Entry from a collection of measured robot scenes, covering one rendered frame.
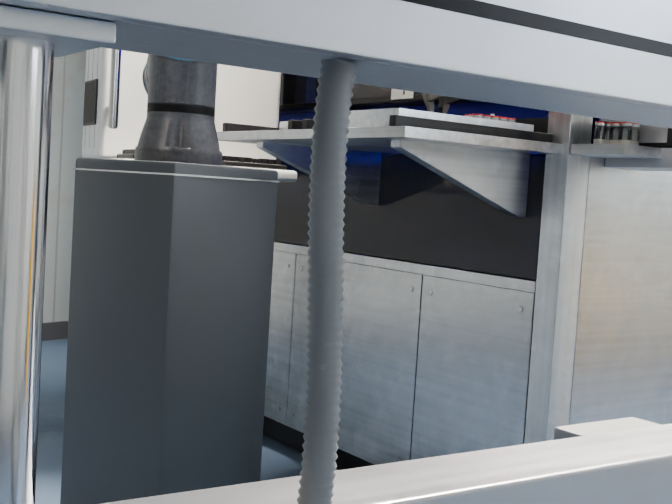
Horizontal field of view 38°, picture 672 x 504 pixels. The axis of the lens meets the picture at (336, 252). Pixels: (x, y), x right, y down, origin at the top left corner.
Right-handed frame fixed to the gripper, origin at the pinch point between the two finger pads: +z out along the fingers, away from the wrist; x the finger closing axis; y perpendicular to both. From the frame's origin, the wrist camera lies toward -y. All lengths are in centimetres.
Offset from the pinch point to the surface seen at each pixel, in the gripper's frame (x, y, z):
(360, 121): -19.6, 2.0, 4.0
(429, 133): -16.4, 18.8, 6.3
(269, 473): 5, -65, 93
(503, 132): 4.3, 15.6, 4.3
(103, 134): -38, -84, 7
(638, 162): 28.9, 28.1, 8.2
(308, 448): -92, 101, 34
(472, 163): 2.0, 10.0, 10.4
